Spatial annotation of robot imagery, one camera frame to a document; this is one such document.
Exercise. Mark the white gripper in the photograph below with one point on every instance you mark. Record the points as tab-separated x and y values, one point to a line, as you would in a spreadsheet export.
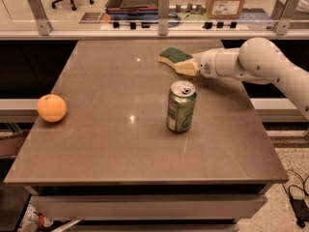
206	65

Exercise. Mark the green and yellow sponge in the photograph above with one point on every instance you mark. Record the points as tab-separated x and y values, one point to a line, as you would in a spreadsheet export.
174	58

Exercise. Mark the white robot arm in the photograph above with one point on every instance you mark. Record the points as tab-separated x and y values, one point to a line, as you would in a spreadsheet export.
258	60

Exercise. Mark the green soda can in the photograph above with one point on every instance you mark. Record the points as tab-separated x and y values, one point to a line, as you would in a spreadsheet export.
181	104

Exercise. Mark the cardboard box with label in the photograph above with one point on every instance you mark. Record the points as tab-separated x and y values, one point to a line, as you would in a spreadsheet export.
224	9

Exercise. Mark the orange fruit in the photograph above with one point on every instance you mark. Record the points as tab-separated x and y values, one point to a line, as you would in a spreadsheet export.
52	108

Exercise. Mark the white plastic bag under table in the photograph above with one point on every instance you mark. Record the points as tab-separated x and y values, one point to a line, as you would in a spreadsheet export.
33	220

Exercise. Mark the middle metal glass bracket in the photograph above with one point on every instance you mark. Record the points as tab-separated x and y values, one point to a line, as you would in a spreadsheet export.
163	14

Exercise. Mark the metal glass bracket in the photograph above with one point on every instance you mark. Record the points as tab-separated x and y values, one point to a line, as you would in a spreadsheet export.
43	24
282	15
163	14

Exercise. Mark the right metal glass bracket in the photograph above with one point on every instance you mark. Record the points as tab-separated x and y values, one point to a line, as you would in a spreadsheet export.
282	15

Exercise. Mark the left metal glass bracket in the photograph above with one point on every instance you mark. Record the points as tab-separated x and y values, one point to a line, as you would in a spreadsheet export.
43	24

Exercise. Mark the black power adapter with cable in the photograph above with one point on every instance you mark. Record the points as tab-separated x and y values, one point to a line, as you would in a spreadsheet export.
300	207

